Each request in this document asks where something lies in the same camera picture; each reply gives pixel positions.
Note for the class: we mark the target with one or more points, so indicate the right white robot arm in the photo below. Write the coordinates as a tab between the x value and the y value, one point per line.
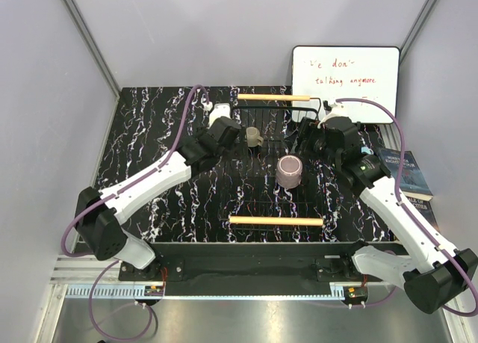
435	272

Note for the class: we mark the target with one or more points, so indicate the light blue faceted mug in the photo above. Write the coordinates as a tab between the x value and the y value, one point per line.
365	150

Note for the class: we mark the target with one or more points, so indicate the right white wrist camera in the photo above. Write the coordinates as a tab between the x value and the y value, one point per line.
335	109

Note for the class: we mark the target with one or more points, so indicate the front wooden rack handle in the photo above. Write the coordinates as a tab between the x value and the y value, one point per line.
276	221

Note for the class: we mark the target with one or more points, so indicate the taupe ceramic mug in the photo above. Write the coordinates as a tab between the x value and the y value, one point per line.
253	137

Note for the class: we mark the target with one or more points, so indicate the mauve ribbed mug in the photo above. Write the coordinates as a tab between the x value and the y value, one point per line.
289	171

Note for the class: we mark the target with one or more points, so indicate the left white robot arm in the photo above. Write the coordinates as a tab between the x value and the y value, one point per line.
101	214

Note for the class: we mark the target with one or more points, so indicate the grey slotted cable duct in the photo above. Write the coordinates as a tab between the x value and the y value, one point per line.
105	291

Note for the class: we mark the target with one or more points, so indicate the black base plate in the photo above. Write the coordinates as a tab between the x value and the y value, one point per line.
249	271

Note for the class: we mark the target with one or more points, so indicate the white whiteboard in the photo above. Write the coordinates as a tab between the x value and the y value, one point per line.
327	73

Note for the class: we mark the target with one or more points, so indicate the wooden rack handle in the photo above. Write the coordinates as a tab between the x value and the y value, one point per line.
271	97
276	221

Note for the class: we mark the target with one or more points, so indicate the blue paperback book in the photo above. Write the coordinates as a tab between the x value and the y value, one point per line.
412	183

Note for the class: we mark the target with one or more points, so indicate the rear wooden rack handle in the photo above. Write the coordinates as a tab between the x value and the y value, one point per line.
271	97

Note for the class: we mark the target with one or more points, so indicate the black wire dish rack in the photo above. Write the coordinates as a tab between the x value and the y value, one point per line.
271	191

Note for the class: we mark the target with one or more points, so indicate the dark Two Cities book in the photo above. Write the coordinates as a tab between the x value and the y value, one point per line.
425	208

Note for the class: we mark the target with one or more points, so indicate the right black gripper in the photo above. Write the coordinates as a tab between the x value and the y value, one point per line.
308	129

